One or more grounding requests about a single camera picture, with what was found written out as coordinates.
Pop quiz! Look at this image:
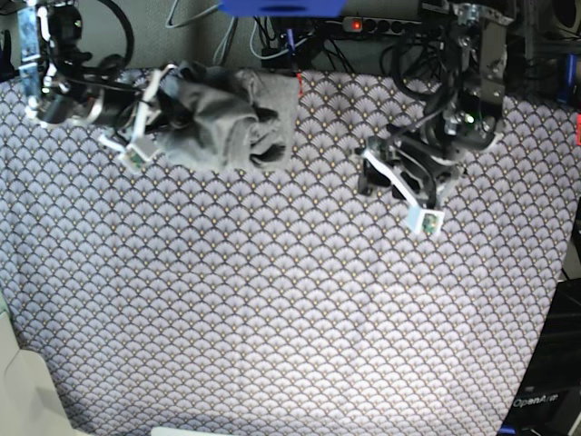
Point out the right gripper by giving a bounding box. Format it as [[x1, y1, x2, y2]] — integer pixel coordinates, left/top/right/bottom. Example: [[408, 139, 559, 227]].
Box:
[[67, 67, 173, 174]]

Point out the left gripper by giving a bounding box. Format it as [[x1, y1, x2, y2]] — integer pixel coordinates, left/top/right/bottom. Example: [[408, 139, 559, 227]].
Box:
[[357, 122, 503, 234]]

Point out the light grey T-shirt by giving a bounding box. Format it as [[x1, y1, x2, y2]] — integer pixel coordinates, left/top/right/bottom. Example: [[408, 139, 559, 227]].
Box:
[[158, 63, 299, 172]]

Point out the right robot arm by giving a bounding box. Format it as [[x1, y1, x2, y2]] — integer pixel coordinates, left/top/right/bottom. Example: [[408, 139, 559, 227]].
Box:
[[17, 1, 177, 173]]

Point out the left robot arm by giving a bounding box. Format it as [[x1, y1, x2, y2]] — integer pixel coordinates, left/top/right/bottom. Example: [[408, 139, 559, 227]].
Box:
[[356, 1, 516, 235]]

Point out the fan-patterned table cloth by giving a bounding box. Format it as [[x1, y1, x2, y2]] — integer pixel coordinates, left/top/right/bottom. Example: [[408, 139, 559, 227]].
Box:
[[1, 73, 580, 435]]

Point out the black OpenArm box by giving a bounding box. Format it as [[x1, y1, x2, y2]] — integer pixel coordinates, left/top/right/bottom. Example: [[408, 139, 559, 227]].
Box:
[[498, 279, 580, 435]]

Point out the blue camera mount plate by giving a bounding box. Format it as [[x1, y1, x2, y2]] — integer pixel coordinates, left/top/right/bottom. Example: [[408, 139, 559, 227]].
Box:
[[221, 0, 346, 17]]

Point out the black power strip red switch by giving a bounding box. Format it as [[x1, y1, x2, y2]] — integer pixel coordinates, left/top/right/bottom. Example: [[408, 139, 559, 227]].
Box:
[[340, 16, 419, 36]]

